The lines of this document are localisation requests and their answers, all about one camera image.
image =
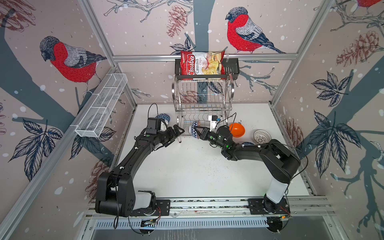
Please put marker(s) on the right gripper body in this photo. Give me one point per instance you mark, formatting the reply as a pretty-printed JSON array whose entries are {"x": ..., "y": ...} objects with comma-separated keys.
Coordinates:
[{"x": 213, "y": 138}]

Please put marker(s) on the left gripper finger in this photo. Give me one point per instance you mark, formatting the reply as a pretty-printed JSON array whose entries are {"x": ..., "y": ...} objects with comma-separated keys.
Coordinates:
[
  {"x": 172, "y": 139},
  {"x": 178, "y": 130}
]

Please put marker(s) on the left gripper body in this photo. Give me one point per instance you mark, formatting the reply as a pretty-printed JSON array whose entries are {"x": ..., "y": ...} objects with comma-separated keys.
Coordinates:
[{"x": 165, "y": 136}]

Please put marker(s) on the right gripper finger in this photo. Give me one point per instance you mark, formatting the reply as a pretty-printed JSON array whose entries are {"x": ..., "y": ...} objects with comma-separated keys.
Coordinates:
[
  {"x": 201, "y": 130},
  {"x": 203, "y": 136}
]

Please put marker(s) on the red patterned bowl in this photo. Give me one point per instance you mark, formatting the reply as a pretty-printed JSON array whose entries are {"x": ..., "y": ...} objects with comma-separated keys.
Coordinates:
[{"x": 193, "y": 131}]

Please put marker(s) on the stainless steel dish rack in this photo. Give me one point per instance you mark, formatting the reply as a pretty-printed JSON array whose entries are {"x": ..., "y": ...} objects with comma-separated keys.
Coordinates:
[{"x": 195, "y": 98}]

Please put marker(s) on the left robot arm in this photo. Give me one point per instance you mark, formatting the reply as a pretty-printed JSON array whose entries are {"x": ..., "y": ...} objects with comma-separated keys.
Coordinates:
[{"x": 116, "y": 194}]

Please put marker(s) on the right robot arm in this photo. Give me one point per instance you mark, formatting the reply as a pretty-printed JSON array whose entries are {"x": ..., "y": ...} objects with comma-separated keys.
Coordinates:
[{"x": 279, "y": 160}]

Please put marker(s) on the dark blue patterned bowl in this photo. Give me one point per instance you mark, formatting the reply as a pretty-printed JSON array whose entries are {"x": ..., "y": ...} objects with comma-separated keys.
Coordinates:
[{"x": 165, "y": 117}]

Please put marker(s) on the orange plastic bowl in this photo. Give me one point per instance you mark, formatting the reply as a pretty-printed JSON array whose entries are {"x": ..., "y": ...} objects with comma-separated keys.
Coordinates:
[{"x": 237, "y": 130}]

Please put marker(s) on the red cassava chips bag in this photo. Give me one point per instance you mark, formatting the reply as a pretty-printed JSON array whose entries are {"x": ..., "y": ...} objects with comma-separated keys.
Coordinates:
[{"x": 202, "y": 63}]

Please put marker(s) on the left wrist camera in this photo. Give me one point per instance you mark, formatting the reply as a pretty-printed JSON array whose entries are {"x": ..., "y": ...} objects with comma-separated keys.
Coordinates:
[{"x": 153, "y": 126}]

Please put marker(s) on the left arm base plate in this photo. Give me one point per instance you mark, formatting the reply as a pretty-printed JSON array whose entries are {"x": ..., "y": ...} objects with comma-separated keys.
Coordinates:
[{"x": 162, "y": 209}]

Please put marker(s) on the white wire mesh shelf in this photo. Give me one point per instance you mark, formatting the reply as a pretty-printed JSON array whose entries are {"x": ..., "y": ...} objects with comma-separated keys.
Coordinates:
[{"x": 98, "y": 114}]

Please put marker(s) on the black wall basket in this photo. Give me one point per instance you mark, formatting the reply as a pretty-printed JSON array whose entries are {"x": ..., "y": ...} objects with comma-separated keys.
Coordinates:
[{"x": 230, "y": 66}]

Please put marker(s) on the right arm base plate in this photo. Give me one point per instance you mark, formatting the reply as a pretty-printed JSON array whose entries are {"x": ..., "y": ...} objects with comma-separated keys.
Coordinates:
[{"x": 261, "y": 206}]

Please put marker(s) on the aluminium front rail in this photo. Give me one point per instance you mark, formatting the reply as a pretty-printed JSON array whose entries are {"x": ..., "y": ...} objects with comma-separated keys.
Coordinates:
[{"x": 229, "y": 207}]

